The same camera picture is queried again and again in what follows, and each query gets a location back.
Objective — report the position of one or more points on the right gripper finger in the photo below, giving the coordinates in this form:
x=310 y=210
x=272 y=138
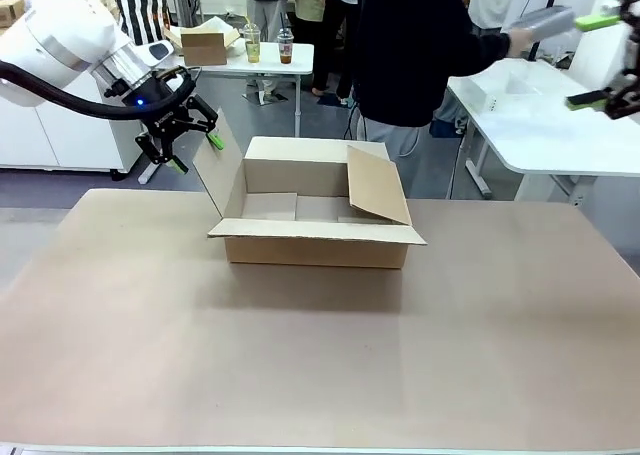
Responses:
x=595 y=22
x=587 y=99

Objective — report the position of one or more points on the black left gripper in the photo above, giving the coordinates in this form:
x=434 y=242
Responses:
x=155 y=102

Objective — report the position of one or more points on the clear plastic gift set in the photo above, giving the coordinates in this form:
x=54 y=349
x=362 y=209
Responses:
x=545 y=22

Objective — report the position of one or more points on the brown cardboard shipping box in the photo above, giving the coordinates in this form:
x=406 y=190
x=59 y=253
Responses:
x=310 y=252

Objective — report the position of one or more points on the person's left forearm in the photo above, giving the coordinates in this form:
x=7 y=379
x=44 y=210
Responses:
x=487 y=55

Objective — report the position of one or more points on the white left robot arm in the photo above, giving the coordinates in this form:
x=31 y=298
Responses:
x=60 y=20

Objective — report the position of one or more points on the white storage box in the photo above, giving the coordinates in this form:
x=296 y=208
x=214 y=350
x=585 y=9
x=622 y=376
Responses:
x=600 y=55

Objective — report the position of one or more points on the small brown cardboard box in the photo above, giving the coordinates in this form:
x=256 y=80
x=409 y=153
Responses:
x=204 y=50

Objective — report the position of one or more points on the white open flat box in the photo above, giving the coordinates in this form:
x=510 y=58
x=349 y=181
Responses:
x=220 y=27

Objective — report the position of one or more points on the person's left hand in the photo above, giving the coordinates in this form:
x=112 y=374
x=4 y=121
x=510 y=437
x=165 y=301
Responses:
x=521 y=42

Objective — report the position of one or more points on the white curved-edge table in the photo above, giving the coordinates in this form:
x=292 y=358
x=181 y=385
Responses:
x=550 y=135

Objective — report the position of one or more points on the bystander in white shirt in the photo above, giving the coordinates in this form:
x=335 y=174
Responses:
x=492 y=0

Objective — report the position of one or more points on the clear plastic tray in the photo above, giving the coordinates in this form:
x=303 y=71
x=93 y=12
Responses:
x=481 y=96

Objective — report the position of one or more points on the plastic cup yellow drink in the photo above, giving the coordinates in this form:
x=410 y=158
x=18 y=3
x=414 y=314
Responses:
x=252 y=45

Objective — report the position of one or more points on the white cabinet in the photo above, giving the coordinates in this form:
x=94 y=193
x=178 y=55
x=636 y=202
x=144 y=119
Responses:
x=60 y=140

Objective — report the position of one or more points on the black white striped bag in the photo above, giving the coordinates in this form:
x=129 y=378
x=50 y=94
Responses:
x=142 y=15

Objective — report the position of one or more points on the plastic cup brown drink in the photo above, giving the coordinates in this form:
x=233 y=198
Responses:
x=285 y=50

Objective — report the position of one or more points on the white folding table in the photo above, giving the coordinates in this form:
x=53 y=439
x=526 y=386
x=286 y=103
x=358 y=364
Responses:
x=300 y=60

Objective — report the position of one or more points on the bystander in grey trousers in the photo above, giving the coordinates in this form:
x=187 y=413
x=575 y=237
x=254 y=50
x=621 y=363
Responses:
x=267 y=10

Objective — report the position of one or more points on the bystander with beige top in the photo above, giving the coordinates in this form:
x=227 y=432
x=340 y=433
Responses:
x=325 y=30

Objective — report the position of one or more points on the person in black sweatshirt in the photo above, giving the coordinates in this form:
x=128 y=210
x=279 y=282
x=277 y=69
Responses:
x=400 y=50

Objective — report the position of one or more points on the brown cardboard carton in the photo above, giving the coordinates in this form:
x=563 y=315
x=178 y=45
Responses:
x=11 y=12

